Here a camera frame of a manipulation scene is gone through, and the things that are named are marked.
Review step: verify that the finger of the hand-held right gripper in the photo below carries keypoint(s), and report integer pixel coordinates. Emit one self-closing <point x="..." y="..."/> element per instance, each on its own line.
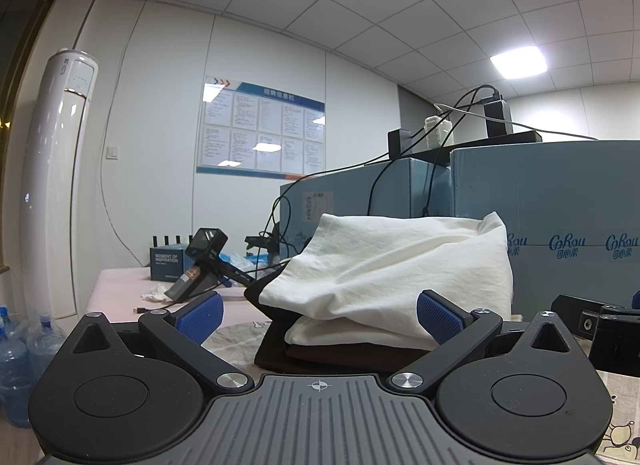
<point x="615" y="345"/>
<point x="575" y="306"/>

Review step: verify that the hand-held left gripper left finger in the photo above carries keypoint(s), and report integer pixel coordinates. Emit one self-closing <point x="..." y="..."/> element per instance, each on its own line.
<point x="200" y="319"/>

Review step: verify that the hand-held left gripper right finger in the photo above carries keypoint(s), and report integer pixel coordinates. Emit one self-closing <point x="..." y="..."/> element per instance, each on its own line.
<point x="441" y="319"/>

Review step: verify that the white garment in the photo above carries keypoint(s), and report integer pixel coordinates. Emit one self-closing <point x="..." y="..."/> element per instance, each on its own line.
<point x="380" y="270"/>

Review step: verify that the dark brown garment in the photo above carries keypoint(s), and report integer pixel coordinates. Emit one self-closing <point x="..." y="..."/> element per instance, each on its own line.
<point x="310" y="361"/>

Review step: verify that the crumpled white tissue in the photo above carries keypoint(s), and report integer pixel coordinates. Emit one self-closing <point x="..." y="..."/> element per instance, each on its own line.
<point x="155" y="293"/>

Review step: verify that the spare black hand-held device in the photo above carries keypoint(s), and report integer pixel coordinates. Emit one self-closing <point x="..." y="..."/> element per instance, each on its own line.
<point x="200" y="265"/>

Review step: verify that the dark blue small box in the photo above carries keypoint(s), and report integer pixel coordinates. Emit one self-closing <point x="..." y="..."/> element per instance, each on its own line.
<point x="167" y="265"/>

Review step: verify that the printed blanket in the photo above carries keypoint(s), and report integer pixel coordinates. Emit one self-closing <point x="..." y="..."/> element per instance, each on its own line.
<point x="622" y="410"/>

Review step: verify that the blue plastic bag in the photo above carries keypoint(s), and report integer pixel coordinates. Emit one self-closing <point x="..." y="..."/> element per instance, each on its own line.
<point x="245" y="261"/>

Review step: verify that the pink table sheet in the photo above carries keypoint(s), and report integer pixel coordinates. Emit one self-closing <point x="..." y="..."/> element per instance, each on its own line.
<point x="120" y="295"/>

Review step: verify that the black router with antennas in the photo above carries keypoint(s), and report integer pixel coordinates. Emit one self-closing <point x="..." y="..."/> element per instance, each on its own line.
<point x="172" y="240"/>

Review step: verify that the black clamp stand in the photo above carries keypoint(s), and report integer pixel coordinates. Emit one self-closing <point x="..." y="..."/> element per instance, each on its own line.
<point x="262" y="245"/>

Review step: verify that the large blue printed carton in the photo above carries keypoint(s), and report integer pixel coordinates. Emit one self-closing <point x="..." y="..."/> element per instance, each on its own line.
<point x="565" y="195"/>

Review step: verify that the small blue carton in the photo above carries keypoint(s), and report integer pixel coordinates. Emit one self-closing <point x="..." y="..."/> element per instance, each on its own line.
<point x="390" y="190"/>

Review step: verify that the blue water bottle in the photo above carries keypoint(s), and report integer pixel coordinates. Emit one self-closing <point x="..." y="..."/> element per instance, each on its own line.
<point x="9" y="322"/>
<point x="15" y="380"/>
<point x="47" y="342"/>

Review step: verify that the black tray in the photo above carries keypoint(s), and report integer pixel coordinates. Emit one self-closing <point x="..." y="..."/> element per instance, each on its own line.
<point x="500" y="141"/>

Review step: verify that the small black power adapter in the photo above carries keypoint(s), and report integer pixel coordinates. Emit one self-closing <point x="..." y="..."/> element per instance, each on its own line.
<point x="399" y="141"/>

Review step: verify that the white power adapter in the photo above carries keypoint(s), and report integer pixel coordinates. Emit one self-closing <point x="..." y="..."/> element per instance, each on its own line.
<point x="437" y="131"/>

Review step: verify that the large black power adapter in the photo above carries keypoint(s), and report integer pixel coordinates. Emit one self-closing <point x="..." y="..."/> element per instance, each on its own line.
<point x="497" y="117"/>

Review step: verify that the white standing air conditioner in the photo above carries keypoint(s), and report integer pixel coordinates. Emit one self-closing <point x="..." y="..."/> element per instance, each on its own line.
<point x="55" y="170"/>

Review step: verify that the ceiling light panel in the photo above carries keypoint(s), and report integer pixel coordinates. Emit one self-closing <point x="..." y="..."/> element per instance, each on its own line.
<point x="519" y="62"/>

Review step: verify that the dark window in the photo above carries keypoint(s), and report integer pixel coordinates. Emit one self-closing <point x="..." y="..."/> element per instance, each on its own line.
<point x="20" y="70"/>

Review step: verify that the white light switch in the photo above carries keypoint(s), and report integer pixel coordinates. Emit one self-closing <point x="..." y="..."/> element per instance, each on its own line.
<point x="113" y="152"/>

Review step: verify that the wall notice board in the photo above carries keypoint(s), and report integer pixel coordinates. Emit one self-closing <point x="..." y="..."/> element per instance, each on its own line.
<point x="260" y="127"/>

